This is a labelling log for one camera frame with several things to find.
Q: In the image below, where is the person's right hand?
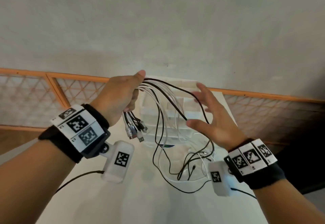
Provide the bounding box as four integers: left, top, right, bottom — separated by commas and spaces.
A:
187, 83, 248, 152

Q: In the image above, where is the white drawer organizer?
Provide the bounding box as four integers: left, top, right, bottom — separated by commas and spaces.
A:
138, 75, 211, 151

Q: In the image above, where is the white table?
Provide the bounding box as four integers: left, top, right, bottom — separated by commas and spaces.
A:
38, 75, 264, 224

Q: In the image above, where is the black camera cable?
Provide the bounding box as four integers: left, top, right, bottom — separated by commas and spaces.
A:
55, 170, 105, 194
231, 187, 257, 199

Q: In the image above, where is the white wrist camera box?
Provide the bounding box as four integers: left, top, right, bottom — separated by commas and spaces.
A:
208, 161, 238, 197
101, 141, 135, 184

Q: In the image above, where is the person's left hand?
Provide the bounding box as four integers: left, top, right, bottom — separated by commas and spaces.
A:
90, 70, 147, 127

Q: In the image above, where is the black marker wristband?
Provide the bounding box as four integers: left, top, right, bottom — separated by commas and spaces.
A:
38, 103, 111, 163
224, 138, 287, 190

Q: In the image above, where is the person's left forearm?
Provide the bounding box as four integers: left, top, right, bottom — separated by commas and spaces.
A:
0, 140, 77, 224

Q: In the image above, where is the bundle of black white cables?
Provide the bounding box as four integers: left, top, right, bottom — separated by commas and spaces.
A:
122, 77, 216, 194

